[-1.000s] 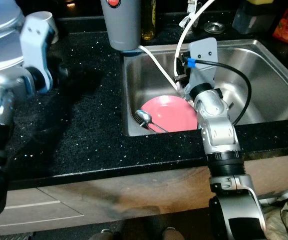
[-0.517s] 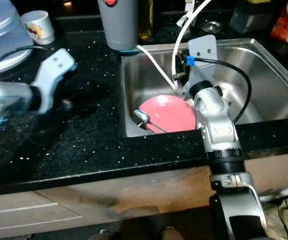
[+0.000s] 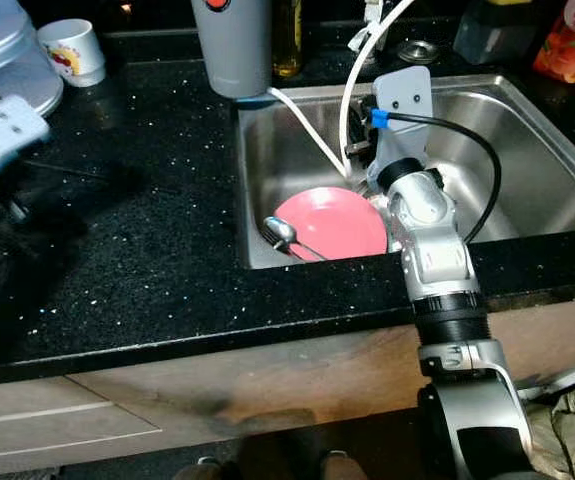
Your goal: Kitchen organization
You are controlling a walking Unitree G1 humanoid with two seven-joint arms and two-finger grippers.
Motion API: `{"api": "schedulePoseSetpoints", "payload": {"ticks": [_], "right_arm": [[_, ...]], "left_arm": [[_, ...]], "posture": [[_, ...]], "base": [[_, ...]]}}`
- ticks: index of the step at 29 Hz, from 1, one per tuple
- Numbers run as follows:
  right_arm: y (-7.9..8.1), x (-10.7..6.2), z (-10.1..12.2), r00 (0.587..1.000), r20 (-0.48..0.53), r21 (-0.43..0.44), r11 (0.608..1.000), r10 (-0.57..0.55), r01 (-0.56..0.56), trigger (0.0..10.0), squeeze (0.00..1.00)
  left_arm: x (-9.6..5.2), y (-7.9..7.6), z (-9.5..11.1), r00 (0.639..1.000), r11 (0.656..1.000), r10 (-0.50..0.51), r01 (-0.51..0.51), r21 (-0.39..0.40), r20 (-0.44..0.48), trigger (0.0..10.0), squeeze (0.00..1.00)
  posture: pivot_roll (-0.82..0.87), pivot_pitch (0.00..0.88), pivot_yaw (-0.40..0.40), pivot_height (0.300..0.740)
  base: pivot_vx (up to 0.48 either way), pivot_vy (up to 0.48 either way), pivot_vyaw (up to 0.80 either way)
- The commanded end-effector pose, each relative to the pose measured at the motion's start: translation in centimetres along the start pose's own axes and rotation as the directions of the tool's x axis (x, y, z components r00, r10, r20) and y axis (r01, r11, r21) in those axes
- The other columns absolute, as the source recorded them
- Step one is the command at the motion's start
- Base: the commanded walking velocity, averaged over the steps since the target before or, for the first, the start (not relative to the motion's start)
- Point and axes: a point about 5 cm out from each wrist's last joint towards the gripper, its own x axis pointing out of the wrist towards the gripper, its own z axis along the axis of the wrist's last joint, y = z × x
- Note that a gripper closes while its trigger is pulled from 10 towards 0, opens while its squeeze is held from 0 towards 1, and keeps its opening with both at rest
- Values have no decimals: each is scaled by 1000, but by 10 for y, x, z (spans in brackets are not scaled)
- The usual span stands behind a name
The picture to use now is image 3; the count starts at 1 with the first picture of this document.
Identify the round metal sink cap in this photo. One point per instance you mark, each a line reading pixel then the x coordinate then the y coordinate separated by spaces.
pixel 418 50

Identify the orange juice carton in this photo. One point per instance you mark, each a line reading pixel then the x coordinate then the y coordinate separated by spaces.
pixel 567 45

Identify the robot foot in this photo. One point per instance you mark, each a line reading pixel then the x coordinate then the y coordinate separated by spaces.
pixel 207 470
pixel 339 468

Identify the silver metal spoon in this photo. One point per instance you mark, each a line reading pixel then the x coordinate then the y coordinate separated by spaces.
pixel 279 230

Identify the clear plastic food cover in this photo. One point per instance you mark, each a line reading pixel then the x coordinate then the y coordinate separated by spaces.
pixel 7 50

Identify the olive oil bottle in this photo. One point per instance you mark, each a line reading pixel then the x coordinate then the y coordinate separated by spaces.
pixel 287 40

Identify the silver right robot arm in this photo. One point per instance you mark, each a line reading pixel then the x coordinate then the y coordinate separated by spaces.
pixel 437 260

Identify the white printed mug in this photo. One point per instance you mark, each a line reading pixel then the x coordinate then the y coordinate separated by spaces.
pixel 72 52

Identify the dark translucent container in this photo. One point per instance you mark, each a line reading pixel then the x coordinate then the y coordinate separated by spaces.
pixel 492 35

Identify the grey tumbler red badge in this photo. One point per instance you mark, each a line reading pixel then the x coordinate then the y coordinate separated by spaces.
pixel 232 50

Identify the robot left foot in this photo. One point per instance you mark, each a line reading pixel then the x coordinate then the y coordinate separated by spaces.
pixel 207 470

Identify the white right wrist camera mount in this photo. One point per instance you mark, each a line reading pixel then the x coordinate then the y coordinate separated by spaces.
pixel 407 95

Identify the stainless steel sink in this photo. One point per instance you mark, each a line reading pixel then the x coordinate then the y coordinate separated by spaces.
pixel 537 150

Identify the pink plate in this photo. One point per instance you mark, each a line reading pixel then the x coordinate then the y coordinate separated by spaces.
pixel 332 222

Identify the wide beige cabinet door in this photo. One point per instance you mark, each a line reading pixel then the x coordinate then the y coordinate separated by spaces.
pixel 277 370

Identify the beige drawer front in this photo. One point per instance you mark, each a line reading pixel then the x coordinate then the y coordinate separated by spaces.
pixel 27 400
pixel 47 432

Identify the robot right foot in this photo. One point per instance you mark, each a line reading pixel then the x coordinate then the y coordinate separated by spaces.
pixel 339 468

